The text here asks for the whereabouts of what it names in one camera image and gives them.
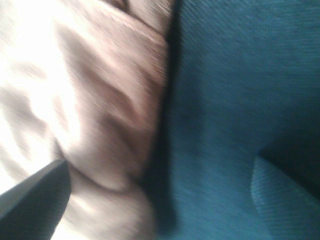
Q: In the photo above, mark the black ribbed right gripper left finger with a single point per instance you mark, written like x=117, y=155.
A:
x=32, y=209

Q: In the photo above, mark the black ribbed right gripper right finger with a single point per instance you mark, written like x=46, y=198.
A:
x=288, y=210

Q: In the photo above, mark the brown towel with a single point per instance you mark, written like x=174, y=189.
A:
x=84, y=80

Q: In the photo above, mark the black table cloth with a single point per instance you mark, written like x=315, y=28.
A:
x=244, y=83

